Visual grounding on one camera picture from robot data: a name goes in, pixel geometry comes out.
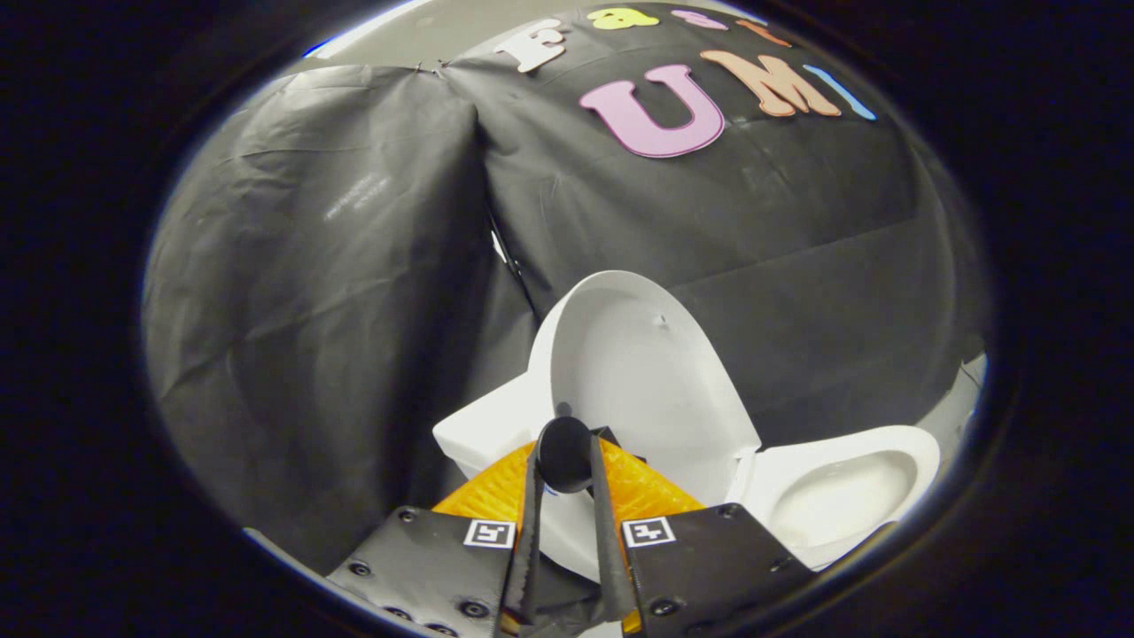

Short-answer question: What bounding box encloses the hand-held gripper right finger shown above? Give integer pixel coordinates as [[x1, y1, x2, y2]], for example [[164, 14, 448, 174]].
[[588, 427, 818, 638]]

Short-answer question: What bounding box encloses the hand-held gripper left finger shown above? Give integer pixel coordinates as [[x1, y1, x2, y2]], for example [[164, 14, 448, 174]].
[[324, 430, 546, 638]]

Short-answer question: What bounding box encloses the black round knob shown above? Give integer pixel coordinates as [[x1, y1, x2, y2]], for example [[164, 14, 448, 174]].
[[535, 415, 595, 495]]

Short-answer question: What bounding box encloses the white toilet lid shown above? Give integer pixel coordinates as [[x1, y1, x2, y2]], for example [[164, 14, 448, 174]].
[[549, 269, 764, 508]]

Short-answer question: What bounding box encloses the white toilet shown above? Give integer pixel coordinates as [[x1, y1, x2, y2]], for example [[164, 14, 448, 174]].
[[431, 354, 943, 587]]

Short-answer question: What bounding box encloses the black backdrop cloth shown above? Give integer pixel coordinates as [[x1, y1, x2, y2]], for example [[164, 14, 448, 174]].
[[142, 0, 991, 579]]

